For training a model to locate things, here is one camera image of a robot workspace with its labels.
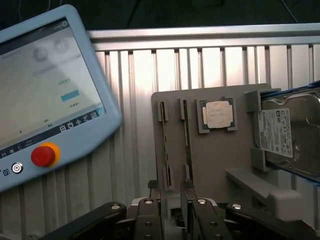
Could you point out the silver CPU chip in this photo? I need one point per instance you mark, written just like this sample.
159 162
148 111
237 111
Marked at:
218 115

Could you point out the grey plastic parts rack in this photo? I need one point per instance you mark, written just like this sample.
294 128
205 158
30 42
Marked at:
215 160

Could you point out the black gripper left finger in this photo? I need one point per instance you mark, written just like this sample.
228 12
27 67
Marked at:
147 220

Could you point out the green RAM stick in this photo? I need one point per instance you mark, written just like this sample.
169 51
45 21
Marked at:
165 140

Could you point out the silver hard disk drive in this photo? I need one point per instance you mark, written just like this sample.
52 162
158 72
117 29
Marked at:
295 130

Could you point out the blue disk carrier frame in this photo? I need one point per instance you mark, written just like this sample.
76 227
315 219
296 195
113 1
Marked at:
307 178

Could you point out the light blue teach pendant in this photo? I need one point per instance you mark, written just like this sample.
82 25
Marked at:
50 100

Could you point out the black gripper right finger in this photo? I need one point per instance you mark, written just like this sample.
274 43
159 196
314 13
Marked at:
205 220

